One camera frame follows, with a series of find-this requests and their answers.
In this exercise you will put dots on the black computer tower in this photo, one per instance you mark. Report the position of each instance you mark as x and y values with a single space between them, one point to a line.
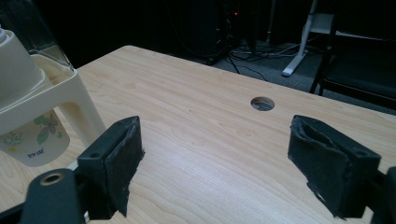
207 28

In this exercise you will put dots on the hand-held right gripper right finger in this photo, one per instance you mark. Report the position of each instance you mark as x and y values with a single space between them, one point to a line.
330 165

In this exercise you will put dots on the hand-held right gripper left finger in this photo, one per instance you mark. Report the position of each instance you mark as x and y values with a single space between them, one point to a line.
120 161

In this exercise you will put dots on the cream floral water pitcher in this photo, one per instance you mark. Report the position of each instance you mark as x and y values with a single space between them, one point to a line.
28 102

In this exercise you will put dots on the black chair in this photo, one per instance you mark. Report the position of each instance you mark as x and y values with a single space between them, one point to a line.
358 62

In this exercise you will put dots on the white desk leg stand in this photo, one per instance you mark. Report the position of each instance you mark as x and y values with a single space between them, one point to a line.
300 43

